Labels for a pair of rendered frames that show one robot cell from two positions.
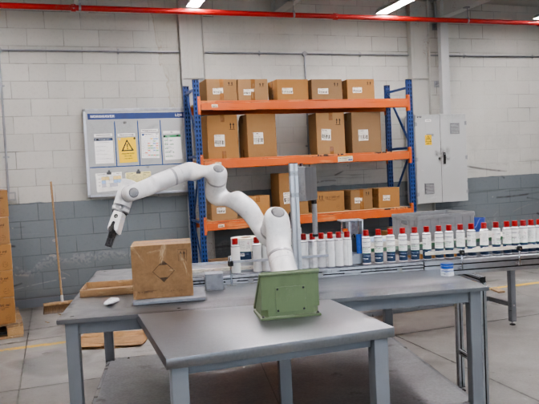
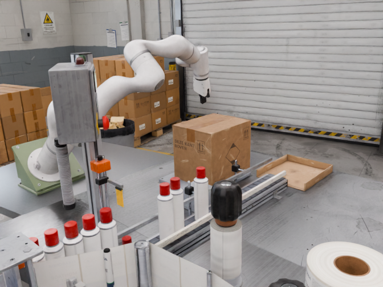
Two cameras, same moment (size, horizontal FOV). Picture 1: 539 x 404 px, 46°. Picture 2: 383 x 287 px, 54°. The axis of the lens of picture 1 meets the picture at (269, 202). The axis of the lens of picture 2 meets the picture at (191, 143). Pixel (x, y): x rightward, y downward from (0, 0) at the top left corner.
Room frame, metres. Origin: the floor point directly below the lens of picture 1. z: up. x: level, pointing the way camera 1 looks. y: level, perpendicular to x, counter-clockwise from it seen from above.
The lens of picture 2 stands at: (4.59, -0.57, 1.57)
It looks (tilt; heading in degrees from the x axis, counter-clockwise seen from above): 18 degrees down; 142
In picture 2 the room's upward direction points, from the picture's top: 2 degrees counter-clockwise
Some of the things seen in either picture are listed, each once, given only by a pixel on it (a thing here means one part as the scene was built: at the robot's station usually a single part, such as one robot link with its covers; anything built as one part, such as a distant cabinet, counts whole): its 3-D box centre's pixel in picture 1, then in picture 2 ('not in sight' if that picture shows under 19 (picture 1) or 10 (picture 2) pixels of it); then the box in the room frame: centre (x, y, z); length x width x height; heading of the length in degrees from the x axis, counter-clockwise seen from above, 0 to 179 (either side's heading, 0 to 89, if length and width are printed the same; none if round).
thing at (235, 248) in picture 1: (235, 256); (201, 194); (3.65, 0.21, 0.98); 0.05 x 0.05 x 0.20
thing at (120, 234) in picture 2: (236, 261); (193, 197); (3.61, 0.20, 0.96); 1.07 x 0.01 x 0.01; 98
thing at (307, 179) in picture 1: (302, 183); (77, 101); (3.62, -0.19, 1.38); 0.17 x 0.10 x 0.19; 153
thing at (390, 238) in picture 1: (391, 245); not in sight; (3.78, -0.71, 0.98); 0.05 x 0.05 x 0.20
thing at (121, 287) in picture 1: (111, 288); (294, 171); (3.55, 0.91, 0.85); 0.30 x 0.26 x 0.04; 98
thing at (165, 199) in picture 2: (265, 253); (166, 212); (3.68, 0.03, 0.98); 0.05 x 0.05 x 0.20
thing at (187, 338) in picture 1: (251, 321); (79, 175); (2.76, 0.10, 0.81); 0.90 x 0.90 x 0.04; 19
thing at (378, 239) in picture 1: (378, 246); not in sight; (3.77, -0.63, 0.98); 0.05 x 0.05 x 0.20
